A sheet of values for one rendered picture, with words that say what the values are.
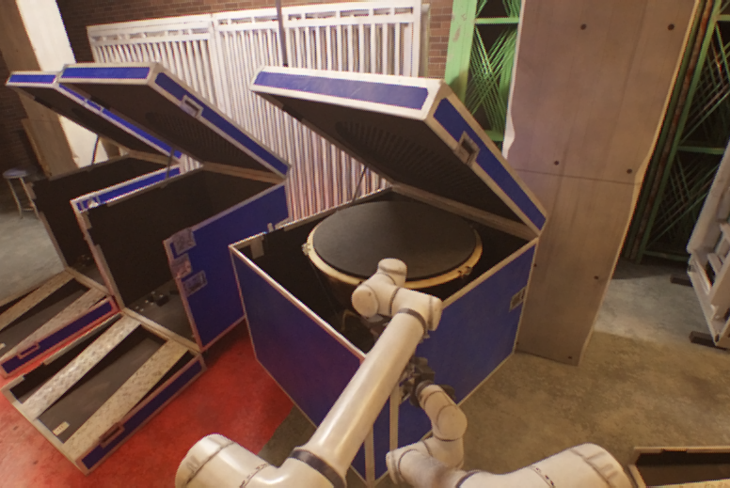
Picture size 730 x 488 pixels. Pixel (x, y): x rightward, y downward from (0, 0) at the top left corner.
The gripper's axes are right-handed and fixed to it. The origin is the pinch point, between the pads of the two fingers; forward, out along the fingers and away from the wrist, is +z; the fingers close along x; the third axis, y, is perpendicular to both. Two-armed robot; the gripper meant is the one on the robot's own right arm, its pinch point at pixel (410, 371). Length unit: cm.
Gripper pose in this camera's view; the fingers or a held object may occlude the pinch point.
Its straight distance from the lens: 149.3
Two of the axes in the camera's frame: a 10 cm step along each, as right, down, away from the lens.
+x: -1.6, 9.8, 1.2
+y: -9.5, -1.2, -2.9
